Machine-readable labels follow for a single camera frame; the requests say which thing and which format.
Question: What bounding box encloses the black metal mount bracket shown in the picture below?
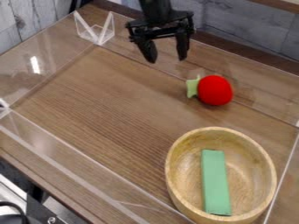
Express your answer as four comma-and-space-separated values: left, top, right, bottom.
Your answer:
25, 194, 69, 224

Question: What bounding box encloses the round wooden bowl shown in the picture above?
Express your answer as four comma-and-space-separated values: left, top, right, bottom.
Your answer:
164, 127, 276, 224

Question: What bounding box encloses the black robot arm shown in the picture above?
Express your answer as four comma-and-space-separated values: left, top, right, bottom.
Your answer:
125, 0, 194, 63

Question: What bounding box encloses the clear acrylic tray enclosure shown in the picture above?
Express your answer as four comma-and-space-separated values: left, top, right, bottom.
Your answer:
0, 7, 299, 224

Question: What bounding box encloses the green rectangular block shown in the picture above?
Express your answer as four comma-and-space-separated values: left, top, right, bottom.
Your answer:
200, 150, 232, 216

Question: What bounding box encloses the black cable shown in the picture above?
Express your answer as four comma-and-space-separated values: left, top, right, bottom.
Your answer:
0, 201, 33, 224

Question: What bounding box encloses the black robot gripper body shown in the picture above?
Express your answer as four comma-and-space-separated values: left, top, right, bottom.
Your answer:
125, 10, 194, 43

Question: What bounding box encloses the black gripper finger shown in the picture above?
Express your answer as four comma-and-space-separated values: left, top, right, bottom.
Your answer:
136, 38, 157, 64
174, 31, 189, 60

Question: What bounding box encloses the red plush fruit green leaf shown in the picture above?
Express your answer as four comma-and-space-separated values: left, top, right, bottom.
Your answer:
185, 75, 233, 106

